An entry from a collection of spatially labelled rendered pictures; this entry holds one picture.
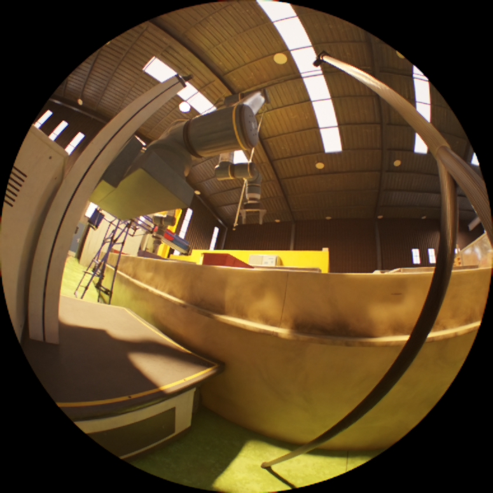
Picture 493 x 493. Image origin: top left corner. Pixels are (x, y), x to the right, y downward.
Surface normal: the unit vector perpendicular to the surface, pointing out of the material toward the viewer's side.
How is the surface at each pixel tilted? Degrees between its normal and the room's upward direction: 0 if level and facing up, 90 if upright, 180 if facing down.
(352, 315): 89
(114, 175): 90
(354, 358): 90
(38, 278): 90
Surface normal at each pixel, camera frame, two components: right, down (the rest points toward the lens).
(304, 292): -0.49, -0.34
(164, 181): 0.91, 0.04
